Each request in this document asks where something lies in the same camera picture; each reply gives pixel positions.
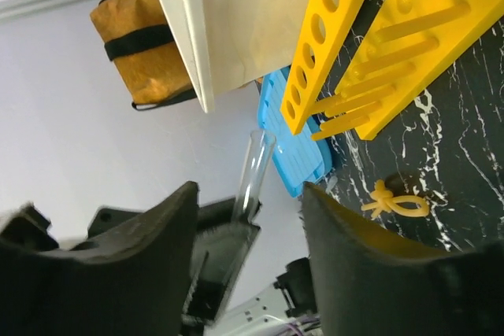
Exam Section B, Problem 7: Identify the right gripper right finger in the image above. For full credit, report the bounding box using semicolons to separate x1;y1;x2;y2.
302;183;503;335

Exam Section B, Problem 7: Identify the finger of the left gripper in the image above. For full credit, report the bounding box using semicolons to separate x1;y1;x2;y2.
184;198;261;323

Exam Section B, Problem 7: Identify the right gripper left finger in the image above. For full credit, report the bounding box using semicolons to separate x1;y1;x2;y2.
1;182;198;335

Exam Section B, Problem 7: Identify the yellow knotted rubber band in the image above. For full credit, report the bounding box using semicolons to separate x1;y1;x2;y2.
361;179;430;220

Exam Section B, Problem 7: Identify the clear glass test tube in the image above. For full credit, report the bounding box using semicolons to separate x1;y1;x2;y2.
232;129;276;222

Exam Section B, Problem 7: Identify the light blue plastic lid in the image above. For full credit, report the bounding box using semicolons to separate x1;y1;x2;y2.
258;67;332;198

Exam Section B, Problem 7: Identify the white plastic tub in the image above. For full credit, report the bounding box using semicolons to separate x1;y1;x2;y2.
159;0;309;113

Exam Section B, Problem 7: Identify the brown canvas tote bag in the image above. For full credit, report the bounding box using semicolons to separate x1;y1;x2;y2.
90;0;197;111

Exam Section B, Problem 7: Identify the yellow test tube rack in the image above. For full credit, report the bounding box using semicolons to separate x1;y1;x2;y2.
280;0;503;141

